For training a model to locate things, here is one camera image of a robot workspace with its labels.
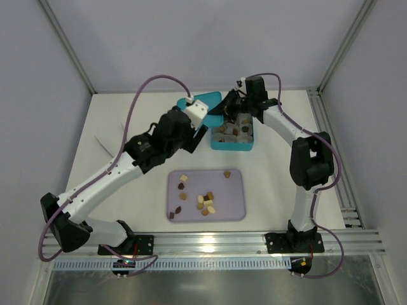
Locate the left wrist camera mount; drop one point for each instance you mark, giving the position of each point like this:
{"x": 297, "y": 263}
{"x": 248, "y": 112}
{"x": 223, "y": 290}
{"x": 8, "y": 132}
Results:
{"x": 196, "y": 110}

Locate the slotted cable duct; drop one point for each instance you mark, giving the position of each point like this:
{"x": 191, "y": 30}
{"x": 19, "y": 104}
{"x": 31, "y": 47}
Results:
{"x": 173, "y": 264}

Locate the white almond chocolate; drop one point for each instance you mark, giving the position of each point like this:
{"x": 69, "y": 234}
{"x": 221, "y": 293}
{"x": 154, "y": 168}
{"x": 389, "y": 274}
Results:
{"x": 211, "y": 209}

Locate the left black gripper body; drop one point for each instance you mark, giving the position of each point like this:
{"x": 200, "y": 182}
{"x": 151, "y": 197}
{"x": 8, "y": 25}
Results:
{"x": 194, "y": 142}

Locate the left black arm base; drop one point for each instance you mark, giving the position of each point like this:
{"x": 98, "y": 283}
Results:
{"x": 135, "y": 244}

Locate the aluminium frame post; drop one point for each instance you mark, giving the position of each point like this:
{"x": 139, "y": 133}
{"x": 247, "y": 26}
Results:
{"x": 52, "y": 19}
{"x": 348, "y": 201}

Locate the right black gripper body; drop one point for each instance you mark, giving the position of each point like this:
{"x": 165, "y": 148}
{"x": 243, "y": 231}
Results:
{"x": 229, "y": 103}

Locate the metal serving tongs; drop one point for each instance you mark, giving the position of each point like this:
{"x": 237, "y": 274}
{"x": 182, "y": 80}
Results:
{"x": 110, "y": 137}

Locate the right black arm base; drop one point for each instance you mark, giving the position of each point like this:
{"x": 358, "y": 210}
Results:
{"x": 287, "y": 243}

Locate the left aluminium frame post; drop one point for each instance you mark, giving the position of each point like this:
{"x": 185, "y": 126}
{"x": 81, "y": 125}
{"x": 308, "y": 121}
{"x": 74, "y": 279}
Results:
{"x": 52, "y": 19}

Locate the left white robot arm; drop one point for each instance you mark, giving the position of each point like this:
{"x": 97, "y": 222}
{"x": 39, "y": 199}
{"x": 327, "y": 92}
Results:
{"x": 68, "y": 213}

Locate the lilac plastic tray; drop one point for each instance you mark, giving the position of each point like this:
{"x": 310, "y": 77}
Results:
{"x": 227, "y": 195}

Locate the teal chocolate box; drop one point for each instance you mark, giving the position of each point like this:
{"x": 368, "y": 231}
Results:
{"x": 241, "y": 142}

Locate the right aluminium frame post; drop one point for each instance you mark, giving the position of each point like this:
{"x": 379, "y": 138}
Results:
{"x": 348, "y": 201}

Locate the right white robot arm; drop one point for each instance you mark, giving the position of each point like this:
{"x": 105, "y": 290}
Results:
{"x": 311, "y": 162}

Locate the aluminium mounting rail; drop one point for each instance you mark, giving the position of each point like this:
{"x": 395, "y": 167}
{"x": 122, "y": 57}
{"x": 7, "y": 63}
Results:
{"x": 352, "y": 241}

